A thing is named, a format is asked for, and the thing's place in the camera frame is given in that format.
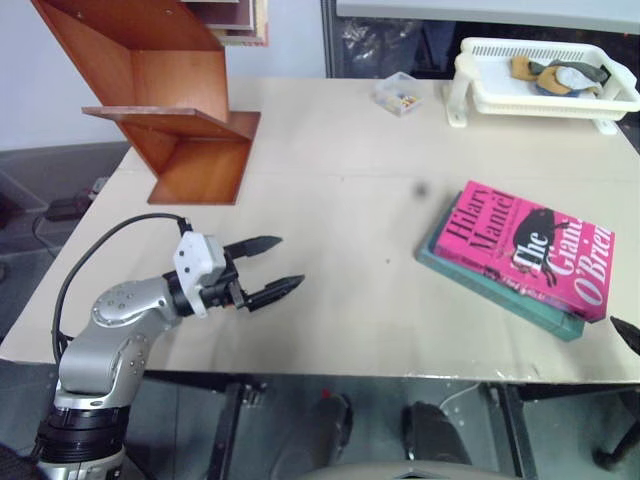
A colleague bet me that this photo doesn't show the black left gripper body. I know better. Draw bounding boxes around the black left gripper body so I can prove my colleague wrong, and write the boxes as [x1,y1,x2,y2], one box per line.
[198,248,251,312]

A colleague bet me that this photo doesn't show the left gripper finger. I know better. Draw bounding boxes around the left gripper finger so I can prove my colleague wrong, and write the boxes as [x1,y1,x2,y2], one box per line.
[243,273,307,313]
[224,235,284,262]

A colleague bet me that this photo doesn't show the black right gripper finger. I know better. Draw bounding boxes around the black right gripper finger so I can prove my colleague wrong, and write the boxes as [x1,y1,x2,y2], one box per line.
[609,315,640,358]

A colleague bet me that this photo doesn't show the teal hardcover book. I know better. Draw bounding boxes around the teal hardcover book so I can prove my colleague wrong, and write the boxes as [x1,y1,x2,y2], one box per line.
[414,191,587,343]

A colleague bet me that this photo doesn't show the pink paperback book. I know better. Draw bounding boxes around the pink paperback book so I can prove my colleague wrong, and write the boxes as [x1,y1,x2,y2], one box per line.
[430,179,616,326]

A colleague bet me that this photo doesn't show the zigzag wooden shelf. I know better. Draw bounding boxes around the zigzag wooden shelf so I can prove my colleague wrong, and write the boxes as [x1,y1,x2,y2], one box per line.
[30,0,263,207]

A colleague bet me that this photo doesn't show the black chair base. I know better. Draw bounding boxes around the black chair base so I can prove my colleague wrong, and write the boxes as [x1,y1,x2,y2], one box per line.
[591,388,640,472]

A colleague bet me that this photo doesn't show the black table leg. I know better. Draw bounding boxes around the black table leg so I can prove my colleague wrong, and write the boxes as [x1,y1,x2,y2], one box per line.
[206,381,270,480]
[478,381,537,480]

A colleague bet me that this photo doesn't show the dark rounded shape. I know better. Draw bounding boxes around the dark rounded shape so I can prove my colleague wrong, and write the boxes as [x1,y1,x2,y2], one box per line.
[401,399,475,467]
[298,391,355,472]

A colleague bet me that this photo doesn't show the black power adapter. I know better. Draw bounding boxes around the black power adapter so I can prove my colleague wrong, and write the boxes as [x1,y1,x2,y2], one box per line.
[45,196,90,222]

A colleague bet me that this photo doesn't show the clear plastic parts box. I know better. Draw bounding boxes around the clear plastic parts box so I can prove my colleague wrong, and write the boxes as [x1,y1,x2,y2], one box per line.
[373,70,426,119]

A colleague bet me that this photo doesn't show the white cloth piece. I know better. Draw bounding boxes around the white cloth piece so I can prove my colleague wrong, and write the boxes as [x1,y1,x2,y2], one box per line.
[555,66,602,93]

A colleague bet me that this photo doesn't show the items in white basket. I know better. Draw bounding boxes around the items in white basket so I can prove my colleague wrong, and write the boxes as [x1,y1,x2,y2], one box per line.
[509,55,577,97]

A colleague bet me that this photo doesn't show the grey cloth piece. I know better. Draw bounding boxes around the grey cloth piece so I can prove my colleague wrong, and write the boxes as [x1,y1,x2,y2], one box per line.
[529,58,616,87]

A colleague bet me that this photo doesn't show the white plastic basket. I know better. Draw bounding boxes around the white plastic basket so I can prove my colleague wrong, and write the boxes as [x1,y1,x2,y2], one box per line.
[441,35,640,137]

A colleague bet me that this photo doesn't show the grey board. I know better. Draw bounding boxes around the grey board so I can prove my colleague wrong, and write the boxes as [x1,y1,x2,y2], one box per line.
[335,0,640,37]

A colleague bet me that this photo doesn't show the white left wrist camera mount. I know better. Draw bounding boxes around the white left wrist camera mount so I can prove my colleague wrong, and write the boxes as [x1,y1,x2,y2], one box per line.
[171,230,227,319]

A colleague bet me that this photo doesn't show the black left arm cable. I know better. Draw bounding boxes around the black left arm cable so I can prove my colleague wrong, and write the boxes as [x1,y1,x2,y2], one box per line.
[51,213,194,369]

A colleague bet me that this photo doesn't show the white cable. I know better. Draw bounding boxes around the white cable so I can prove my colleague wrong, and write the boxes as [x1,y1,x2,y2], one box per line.
[438,381,482,412]

